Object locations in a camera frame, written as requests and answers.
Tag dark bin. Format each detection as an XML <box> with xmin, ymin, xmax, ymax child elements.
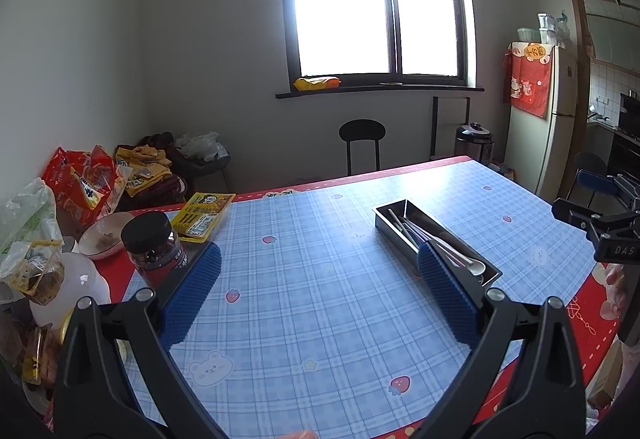
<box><xmin>184</xmin><ymin>153</ymin><xmax>234</xmax><ymax>180</ymax></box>

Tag white refrigerator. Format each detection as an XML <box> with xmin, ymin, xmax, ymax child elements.
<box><xmin>505</xmin><ymin>43</ymin><xmax>579</xmax><ymax>196</ymax></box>

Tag cream spoon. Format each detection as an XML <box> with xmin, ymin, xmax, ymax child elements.
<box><xmin>432</xmin><ymin>236</ymin><xmax>487</xmax><ymax>276</ymax></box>

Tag black round chair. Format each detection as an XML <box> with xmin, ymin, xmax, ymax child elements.
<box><xmin>338</xmin><ymin>119</ymin><xmax>387</xmax><ymax>178</ymax></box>

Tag dark clothes pile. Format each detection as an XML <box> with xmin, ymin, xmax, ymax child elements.
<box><xmin>131</xmin><ymin>132</ymin><xmax>189</xmax><ymax>210</ymax></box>

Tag red snack bag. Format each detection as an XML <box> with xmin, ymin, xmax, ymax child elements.
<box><xmin>42</xmin><ymin>146</ymin><xmax>132</xmax><ymax>228</ymax></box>

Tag red hanging cloth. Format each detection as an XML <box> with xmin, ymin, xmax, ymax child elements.
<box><xmin>502</xmin><ymin>43</ymin><xmax>554</xmax><ymax>120</ymax></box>

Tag yellow packet on sill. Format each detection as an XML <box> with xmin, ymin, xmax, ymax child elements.
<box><xmin>294</xmin><ymin>76</ymin><xmax>341</xmax><ymax>92</ymax></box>

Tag clear plastic containers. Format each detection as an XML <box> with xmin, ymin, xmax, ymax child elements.
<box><xmin>516</xmin><ymin>11</ymin><xmax>572</xmax><ymax>46</ymax></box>

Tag white plastic bag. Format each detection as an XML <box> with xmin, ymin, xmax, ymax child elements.
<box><xmin>175</xmin><ymin>131</ymin><xmax>232</xmax><ymax>163</ymax></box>

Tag orange snack packet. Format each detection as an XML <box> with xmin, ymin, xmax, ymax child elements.
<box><xmin>20</xmin><ymin>324</ymin><xmax>64</xmax><ymax>386</ymax></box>

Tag black oven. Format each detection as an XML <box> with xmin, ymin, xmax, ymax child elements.
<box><xmin>607</xmin><ymin>91</ymin><xmax>640</xmax><ymax>176</ymax></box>

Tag metal utensil tray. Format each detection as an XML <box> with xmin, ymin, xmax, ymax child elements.
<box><xmin>371</xmin><ymin>199</ymin><xmax>504</xmax><ymax>290</ymax></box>

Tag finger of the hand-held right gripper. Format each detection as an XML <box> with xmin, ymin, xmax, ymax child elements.
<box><xmin>577</xmin><ymin>169</ymin><xmax>640</xmax><ymax>200</ymax></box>
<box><xmin>551</xmin><ymin>198</ymin><xmax>640</xmax><ymax>265</ymax></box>

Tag dark chair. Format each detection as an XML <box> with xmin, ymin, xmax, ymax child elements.
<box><xmin>570</xmin><ymin>151</ymin><xmax>609</xmax><ymax>208</ymax></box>

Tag white bowl with leftovers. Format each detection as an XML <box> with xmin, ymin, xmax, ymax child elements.
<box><xmin>79</xmin><ymin>212</ymin><xmax>135</xmax><ymax>261</ymax></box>

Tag cardboard box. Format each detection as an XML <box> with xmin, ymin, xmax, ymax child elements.
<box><xmin>586</xmin><ymin>343</ymin><xmax>624</xmax><ymax>411</ymax></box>

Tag black-lidded snack jar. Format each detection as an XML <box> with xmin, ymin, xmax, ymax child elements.
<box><xmin>121</xmin><ymin>211</ymin><xmax>189</xmax><ymax>288</ymax></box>

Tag rice cooker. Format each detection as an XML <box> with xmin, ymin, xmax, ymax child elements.
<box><xmin>454</xmin><ymin>121</ymin><xmax>495</xmax><ymax>166</ymax></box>

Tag yellow snack tray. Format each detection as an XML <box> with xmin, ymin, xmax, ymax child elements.
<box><xmin>172</xmin><ymin>191</ymin><xmax>237</xmax><ymax>244</ymax></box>

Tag person's right hand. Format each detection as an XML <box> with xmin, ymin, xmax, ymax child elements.
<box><xmin>601</xmin><ymin>263</ymin><xmax>633</xmax><ymax>321</ymax></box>

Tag clear snack bag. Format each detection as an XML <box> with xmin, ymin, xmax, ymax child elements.
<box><xmin>0</xmin><ymin>239</ymin><xmax>67</xmax><ymax>306</ymax></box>

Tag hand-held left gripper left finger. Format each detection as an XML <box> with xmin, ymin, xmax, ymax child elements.
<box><xmin>52</xmin><ymin>241</ymin><xmax>228</xmax><ymax>439</ymax></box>

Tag yellow snack packets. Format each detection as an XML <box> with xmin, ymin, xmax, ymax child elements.
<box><xmin>115</xmin><ymin>144</ymin><xmax>174</xmax><ymax>198</ymax></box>

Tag clear plastic bag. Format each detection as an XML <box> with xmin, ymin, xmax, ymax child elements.
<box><xmin>0</xmin><ymin>176</ymin><xmax>64</xmax><ymax>270</ymax></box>

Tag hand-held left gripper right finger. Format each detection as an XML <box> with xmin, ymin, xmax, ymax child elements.
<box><xmin>415</xmin><ymin>241</ymin><xmax>587</xmax><ymax>439</ymax></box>

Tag light green chopstick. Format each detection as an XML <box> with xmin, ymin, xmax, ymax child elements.
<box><xmin>388</xmin><ymin>209</ymin><xmax>421</xmax><ymax>252</ymax></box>

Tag white round lid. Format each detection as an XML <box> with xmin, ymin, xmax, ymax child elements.
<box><xmin>29</xmin><ymin>253</ymin><xmax>112</xmax><ymax>328</ymax></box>

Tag black metal frame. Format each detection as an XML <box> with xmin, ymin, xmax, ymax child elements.
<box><xmin>432</xmin><ymin>96</ymin><xmax>471</xmax><ymax>159</ymax></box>

